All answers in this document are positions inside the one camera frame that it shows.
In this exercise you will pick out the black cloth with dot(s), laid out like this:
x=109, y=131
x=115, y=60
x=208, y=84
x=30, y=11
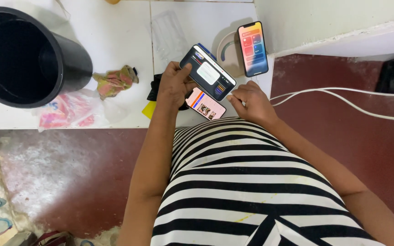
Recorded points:
x=154, y=87

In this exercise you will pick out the beige round plate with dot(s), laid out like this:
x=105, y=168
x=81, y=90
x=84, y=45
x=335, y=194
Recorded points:
x=229, y=54

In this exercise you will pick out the black white striped shirt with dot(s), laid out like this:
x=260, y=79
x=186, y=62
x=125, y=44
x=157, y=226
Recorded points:
x=251, y=191

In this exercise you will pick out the black plastic bucket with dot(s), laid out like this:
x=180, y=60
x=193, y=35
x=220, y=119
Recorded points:
x=22, y=58

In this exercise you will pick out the person's right hand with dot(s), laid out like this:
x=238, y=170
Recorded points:
x=255, y=104

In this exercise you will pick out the clear plastic blister tray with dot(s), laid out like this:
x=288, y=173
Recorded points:
x=169, y=34

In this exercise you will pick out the person's left hand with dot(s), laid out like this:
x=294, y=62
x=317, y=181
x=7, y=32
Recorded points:
x=172, y=86

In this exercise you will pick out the yellow card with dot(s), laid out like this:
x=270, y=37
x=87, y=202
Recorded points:
x=149, y=109

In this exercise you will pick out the black smartphone with orange screen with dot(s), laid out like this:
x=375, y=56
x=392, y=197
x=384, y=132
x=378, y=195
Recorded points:
x=253, y=48

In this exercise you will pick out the person's right fingers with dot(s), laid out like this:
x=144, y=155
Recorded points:
x=243, y=94

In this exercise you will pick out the crumpled pink green cloth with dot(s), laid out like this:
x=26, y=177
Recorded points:
x=115, y=81

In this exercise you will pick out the large dark-framed smartphone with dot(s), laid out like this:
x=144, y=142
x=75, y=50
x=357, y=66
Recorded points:
x=208, y=72

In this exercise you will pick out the small pink-screen smartphone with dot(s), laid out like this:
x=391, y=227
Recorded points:
x=206, y=105

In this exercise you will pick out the pink printed plastic bag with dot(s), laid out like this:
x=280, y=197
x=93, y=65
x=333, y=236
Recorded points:
x=70, y=111

